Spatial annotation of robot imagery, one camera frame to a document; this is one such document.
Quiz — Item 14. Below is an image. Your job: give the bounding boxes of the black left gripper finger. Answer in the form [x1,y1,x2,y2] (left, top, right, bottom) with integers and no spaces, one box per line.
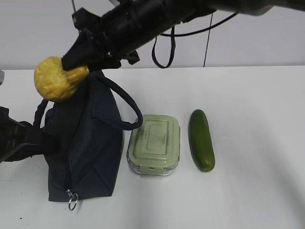
[29,135,61,156]

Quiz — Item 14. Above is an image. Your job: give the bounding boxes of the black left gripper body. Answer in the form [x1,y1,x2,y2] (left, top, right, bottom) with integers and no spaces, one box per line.
[4,119,42,162]

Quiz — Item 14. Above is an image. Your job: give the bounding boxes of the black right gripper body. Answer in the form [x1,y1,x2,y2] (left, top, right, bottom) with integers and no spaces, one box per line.
[72,0,175,65]

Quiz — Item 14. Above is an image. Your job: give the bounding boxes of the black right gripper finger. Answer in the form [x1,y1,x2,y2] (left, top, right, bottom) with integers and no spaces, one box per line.
[88,57,122,72]
[61,30,105,71]

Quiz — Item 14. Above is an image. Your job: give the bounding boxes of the navy blue lunch bag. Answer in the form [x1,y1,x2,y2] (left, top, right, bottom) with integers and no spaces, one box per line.
[33,70,143,211]

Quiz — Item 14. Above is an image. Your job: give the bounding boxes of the yellow round bread bun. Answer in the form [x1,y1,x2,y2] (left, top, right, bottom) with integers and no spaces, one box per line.
[34,56,89,102]

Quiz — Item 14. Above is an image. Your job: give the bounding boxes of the green lidded glass container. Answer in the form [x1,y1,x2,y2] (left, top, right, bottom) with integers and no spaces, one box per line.
[126,114,181,176]

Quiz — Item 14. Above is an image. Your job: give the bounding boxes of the green cucumber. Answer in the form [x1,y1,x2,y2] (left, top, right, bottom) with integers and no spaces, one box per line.
[188,109,215,172]

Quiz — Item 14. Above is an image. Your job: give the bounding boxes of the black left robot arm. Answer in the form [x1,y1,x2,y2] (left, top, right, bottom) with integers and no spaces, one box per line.
[0,107,61,162]

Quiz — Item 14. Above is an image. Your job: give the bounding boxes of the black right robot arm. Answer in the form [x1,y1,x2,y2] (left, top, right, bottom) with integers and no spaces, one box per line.
[61,0,305,71]

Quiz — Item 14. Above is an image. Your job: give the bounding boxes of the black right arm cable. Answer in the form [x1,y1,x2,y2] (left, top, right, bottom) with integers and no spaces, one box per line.
[152,9,239,69]

